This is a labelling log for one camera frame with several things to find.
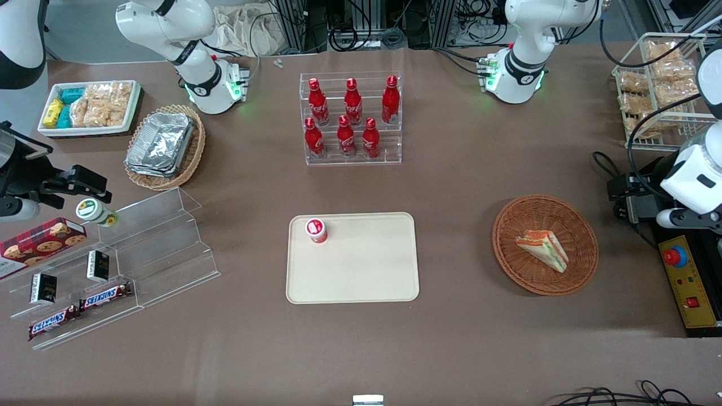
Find triangular sandwich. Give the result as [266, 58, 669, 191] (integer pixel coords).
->
[515, 229, 569, 273]

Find grey metal tray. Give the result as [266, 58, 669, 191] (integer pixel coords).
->
[629, 193, 659, 224]

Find white rectangular snack tray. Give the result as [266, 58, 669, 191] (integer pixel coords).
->
[38, 80, 142, 138]

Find oval light wicker basket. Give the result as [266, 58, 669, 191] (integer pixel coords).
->
[124, 104, 206, 191]

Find round brown wicker basket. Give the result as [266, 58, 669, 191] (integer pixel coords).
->
[492, 195, 600, 297]

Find beige plastic tray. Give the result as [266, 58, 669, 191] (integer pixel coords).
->
[286, 212, 420, 305]

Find green capped white bottle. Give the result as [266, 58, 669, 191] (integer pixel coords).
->
[76, 198, 119, 228]

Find bagged fried snack packet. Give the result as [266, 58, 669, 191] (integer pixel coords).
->
[651, 61, 696, 83]
[619, 93, 656, 117]
[625, 115, 665, 139]
[619, 72, 650, 94]
[645, 39, 681, 63]
[654, 79, 701, 109]

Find red cookie box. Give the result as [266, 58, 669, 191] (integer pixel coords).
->
[0, 217, 88, 280]

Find yellow snack packet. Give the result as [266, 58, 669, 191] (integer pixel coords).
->
[43, 98, 64, 129]

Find small black box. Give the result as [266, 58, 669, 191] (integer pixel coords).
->
[86, 250, 111, 283]
[29, 272, 58, 306]

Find aluminium foil container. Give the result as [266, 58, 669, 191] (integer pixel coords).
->
[125, 112, 196, 179]

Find clear acrylic stepped shelf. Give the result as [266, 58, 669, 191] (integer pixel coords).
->
[0, 226, 145, 351]
[97, 187, 221, 308]

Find snickers chocolate bar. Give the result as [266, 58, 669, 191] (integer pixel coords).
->
[79, 281, 134, 311]
[28, 306, 81, 341]

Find yellow control panel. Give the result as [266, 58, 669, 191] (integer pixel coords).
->
[658, 234, 722, 329]

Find black equipment box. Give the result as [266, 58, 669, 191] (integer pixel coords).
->
[649, 155, 722, 339]

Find beige cloth bag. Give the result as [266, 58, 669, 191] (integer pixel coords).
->
[213, 5, 289, 57]

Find clear acrylic bottle rack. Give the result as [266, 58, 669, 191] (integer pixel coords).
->
[299, 72, 403, 166]

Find red cola bottle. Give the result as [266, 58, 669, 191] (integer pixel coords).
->
[344, 78, 363, 126]
[304, 117, 325, 159]
[381, 75, 400, 125]
[337, 115, 357, 158]
[362, 117, 381, 160]
[307, 78, 330, 126]

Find red white lidded cup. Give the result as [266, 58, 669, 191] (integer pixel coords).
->
[305, 218, 329, 244]

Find black cable on table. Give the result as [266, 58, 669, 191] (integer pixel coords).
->
[592, 151, 661, 250]

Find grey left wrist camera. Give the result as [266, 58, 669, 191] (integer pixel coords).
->
[656, 208, 722, 233]

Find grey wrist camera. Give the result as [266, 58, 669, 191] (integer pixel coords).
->
[0, 197, 41, 222]
[656, 208, 722, 233]

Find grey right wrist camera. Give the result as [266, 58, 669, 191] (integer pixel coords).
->
[0, 197, 41, 222]

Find white wire rack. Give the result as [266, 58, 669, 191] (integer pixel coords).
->
[612, 33, 722, 152]

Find black arm base cables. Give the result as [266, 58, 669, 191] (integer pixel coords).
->
[433, 46, 487, 77]

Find black floor cables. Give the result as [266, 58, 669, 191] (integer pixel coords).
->
[550, 380, 708, 406]

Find aluminium frame post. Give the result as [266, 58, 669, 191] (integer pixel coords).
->
[275, 0, 329, 55]

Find coiled black cable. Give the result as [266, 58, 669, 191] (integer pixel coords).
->
[329, 25, 358, 52]

